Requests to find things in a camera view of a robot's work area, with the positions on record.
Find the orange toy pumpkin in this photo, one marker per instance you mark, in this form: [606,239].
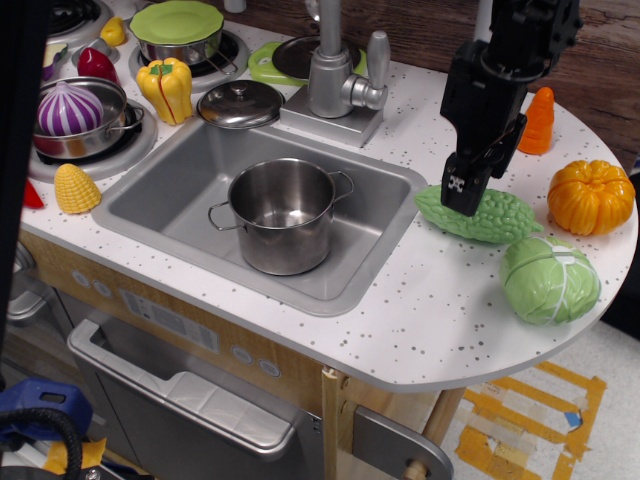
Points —
[590,197]

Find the green bumpy toy squash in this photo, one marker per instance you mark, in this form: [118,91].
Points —
[501,217]

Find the grey toy sink basin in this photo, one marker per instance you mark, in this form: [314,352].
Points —
[173,201]

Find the green plate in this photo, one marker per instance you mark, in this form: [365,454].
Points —
[176,22]

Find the steel pan under plate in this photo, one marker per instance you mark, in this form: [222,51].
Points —
[191,53]

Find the yellow toy bell pepper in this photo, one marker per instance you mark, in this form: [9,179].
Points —
[167,85]

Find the steel pot on burner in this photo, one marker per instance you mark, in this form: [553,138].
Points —
[120,117]

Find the blue clamp tool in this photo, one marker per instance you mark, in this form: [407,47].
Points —
[41,409]

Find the green toy cabbage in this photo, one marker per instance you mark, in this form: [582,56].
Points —
[548,281]

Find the steel pot lid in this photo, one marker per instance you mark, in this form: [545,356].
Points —
[240,104]

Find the grey cabinet door panel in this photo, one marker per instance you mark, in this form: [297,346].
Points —
[391,447]

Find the yellow toy corn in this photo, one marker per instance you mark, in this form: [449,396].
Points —
[75,191]

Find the purple toy eggplant half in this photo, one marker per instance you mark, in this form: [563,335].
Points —
[53,53]

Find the purple striped toy onion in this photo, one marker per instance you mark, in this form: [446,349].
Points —
[69,110]

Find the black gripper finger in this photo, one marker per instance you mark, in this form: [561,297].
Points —
[463,184]

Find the small yellow toy vegetable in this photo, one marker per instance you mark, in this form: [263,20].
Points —
[113,32]

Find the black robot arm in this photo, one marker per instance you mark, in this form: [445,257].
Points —
[528,38]

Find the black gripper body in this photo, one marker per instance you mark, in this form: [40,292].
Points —
[485,110]

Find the orange toy carrot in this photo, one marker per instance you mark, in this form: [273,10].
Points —
[538,133]

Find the red toy chili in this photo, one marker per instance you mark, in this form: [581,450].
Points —
[31,198]

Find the grey metal pole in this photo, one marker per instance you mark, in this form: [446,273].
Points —
[482,29]

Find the grey toy oven door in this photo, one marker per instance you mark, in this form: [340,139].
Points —
[186,419]

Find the red toy pepper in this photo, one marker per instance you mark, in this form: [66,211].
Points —
[93,63]

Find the silver toy faucet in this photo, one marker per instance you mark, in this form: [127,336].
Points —
[337,103]

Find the steel pot in sink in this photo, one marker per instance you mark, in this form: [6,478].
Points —
[283,211]

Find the top left stove burner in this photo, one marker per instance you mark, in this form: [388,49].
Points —
[76,22]

